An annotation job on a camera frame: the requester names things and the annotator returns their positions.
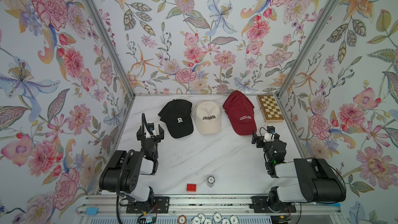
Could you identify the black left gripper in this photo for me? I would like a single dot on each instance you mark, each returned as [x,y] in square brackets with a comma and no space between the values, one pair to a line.
[161,136]

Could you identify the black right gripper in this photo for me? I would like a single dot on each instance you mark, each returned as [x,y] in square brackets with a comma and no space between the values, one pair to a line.
[260,141]

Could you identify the black cap front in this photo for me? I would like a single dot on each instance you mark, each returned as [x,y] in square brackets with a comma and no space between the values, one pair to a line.
[176,114]

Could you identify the red cap back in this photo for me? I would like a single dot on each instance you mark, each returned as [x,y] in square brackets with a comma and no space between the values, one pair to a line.
[241,114]

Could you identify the red cap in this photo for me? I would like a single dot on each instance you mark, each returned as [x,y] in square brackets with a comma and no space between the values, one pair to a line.
[235,95]
[241,114]

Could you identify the cream cap front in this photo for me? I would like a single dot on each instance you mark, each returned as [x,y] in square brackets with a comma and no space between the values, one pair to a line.
[207,117]

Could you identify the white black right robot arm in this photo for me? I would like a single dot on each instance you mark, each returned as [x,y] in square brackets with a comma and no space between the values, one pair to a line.
[313,178]

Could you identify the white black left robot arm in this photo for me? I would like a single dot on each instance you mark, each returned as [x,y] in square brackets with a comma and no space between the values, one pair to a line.
[121,175]

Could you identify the stack of poker chips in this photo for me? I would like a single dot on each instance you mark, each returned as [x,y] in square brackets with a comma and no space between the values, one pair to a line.
[210,181]

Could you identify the wooden chess board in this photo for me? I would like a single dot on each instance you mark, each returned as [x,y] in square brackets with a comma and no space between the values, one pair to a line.
[270,109]

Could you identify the red cap front centre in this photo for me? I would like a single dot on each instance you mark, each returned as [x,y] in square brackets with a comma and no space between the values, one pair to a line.
[235,95]

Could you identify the red toy brick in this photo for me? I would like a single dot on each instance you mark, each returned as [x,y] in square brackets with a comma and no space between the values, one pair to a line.
[191,188]

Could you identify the white poker chip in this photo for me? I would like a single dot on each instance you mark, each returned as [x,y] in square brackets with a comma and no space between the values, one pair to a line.
[202,217]
[225,221]
[195,220]
[234,219]
[217,218]

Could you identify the orange poker chip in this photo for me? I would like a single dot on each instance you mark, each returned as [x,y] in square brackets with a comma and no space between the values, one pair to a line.
[182,219]

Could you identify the blue tag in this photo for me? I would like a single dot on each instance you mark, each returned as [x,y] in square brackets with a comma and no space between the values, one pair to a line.
[91,211]

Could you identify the blue toy microphone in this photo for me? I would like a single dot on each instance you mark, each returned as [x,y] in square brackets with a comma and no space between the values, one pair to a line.
[334,204]

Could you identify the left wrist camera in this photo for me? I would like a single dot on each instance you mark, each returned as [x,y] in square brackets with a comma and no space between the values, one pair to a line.
[150,130]

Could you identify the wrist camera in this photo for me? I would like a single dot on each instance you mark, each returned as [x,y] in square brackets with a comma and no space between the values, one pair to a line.
[270,134]
[150,130]

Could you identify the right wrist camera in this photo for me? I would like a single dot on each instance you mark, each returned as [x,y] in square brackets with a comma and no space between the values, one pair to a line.
[270,134]

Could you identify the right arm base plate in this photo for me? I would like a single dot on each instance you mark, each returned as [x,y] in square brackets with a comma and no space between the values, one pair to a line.
[267,204]

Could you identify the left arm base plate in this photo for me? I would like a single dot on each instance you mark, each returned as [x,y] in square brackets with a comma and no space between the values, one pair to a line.
[158,205]

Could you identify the aluminium front rail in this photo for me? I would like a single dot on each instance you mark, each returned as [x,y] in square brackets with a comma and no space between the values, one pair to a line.
[206,204]

